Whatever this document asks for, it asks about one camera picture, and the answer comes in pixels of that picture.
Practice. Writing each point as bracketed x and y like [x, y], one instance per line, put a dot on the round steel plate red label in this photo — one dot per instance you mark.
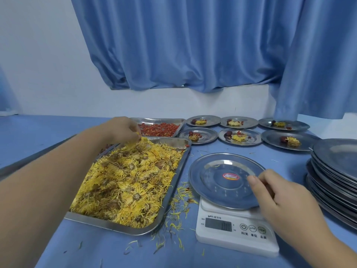
[220, 189]

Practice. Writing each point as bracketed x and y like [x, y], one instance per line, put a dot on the blue tablecloth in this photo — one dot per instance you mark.
[41, 128]

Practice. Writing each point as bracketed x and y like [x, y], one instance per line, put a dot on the person's right hand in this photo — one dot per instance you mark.
[293, 209]

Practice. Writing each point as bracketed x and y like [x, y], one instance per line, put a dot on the person's left hand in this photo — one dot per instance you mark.
[122, 131]

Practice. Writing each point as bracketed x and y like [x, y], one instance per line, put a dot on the pile of yellow chrysanthemums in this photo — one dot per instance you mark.
[131, 184]

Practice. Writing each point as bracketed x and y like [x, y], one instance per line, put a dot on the wide blue curtain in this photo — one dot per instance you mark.
[189, 39]

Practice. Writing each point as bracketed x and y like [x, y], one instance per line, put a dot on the pale blue side curtain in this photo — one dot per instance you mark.
[7, 94]

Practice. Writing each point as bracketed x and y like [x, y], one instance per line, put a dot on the person's left forearm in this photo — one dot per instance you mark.
[41, 203]

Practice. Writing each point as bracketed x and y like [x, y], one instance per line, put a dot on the white digital kitchen scale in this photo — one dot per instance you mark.
[223, 240]

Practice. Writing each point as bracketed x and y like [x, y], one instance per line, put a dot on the rectangular steel tray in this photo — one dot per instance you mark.
[156, 120]
[111, 226]
[28, 161]

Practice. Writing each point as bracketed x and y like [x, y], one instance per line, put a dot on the narrow blue curtain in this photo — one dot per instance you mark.
[323, 58]

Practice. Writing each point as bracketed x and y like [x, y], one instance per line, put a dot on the stack of steel plates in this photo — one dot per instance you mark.
[334, 170]

